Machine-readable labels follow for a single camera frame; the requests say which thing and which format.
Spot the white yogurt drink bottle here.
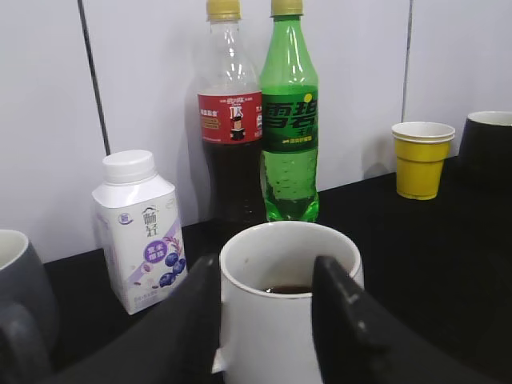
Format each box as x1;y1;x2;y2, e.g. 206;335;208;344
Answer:
92;150;187;314

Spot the green sprite bottle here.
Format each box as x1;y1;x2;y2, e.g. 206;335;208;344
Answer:
260;1;319;222

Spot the grey ceramic mug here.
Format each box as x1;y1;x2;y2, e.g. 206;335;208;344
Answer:
1;230;59;383

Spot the yellow paper cup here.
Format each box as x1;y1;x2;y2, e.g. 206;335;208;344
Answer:
391;122;455;201

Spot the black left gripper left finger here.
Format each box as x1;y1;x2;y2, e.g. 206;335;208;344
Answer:
45;254;221;383

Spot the white ceramic mug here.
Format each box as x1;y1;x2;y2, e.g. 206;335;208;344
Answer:
212;221;364;383

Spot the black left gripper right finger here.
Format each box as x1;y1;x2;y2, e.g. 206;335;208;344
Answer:
311;256;493;383

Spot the cola bottle red label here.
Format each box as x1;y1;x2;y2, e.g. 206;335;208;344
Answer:
198;1;266;225

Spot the black ceramic mug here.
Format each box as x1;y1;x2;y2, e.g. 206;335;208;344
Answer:
458;111;511;190

